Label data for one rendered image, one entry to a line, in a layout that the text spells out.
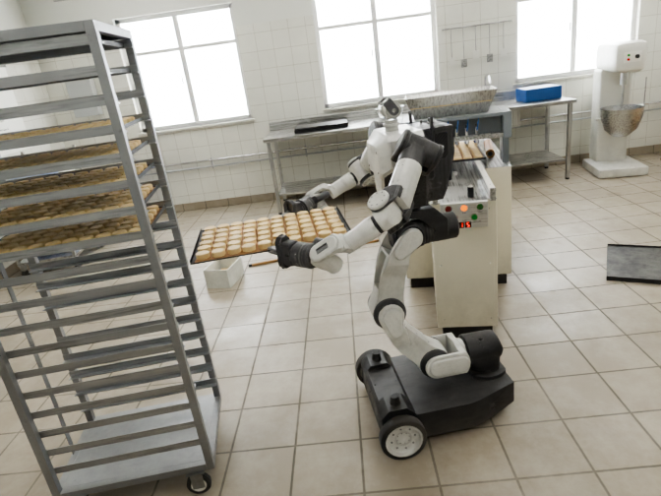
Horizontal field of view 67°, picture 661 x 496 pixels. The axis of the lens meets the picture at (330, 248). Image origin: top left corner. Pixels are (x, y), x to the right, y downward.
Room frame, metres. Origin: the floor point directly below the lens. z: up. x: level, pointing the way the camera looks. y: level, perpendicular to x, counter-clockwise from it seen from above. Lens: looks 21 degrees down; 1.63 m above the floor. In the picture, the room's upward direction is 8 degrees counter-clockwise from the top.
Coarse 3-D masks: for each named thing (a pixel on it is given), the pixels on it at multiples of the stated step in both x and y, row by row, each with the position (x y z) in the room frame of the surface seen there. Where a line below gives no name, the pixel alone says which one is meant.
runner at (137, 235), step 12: (84, 240) 1.65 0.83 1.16; (96, 240) 1.65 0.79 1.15; (108, 240) 1.65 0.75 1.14; (120, 240) 1.66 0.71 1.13; (132, 240) 1.66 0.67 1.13; (12, 252) 1.63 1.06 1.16; (24, 252) 1.63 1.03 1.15; (36, 252) 1.63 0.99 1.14; (48, 252) 1.64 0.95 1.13; (60, 252) 1.64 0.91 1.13
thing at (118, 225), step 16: (160, 208) 2.06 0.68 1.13; (80, 224) 1.92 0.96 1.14; (96, 224) 1.86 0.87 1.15; (112, 224) 1.82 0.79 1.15; (128, 224) 1.79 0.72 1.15; (16, 240) 1.79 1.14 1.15; (32, 240) 1.75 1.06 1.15; (48, 240) 1.74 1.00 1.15; (64, 240) 1.70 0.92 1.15; (80, 240) 1.68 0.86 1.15
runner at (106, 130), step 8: (88, 128) 1.66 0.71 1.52; (96, 128) 1.66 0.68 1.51; (104, 128) 1.66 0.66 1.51; (32, 136) 1.64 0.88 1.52; (40, 136) 1.64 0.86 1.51; (48, 136) 1.65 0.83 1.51; (56, 136) 1.65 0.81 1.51; (64, 136) 1.65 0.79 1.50; (72, 136) 1.65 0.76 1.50; (80, 136) 1.66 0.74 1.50; (88, 136) 1.66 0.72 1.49; (96, 136) 1.66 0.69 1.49; (0, 144) 1.63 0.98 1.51; (8, 144) 1.64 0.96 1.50; (16, 144) 1.64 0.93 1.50; (24, 144) 1.64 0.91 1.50; (32, 144) 1.64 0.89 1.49; (40, 144) 1.64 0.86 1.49
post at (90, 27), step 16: (96, 32) 1.64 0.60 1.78; (96, 48) 1.64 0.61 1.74; (96, 64) 1.64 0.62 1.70; (112, 96) 1.64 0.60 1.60; (112, 112) 1.64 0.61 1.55; (112, 128) 1.64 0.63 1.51; (128, 144) 1.66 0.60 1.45; (128, 160) 1.64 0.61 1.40; (128, 176) 1.64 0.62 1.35; (144, 208) 1.64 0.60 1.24; (144, 224) 1.64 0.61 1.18; (144, 240) 1.64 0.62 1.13; (160, 272) 1.64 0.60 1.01; (160, 288) 1.64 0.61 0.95; (176, 336) 1.64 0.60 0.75; (176, 352) 1.64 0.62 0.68; (192, 384) 1.65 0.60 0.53; (192, 400) 1.64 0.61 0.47; (208, 448) 1.64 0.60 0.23; (208, 464) 1.64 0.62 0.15
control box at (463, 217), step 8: (480, 200) 2.48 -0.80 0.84; (440, 208) 2.53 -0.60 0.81; (456, 208) 2.48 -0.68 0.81; (472, 208) 2.47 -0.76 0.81; (456, 216) 2.48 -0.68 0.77; (464, 216) 2.48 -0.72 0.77; (480, 216) 2.46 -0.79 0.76; (464, 224) 2.48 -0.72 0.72; (472, 224) 2.47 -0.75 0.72; (480, 224) 2.46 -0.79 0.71
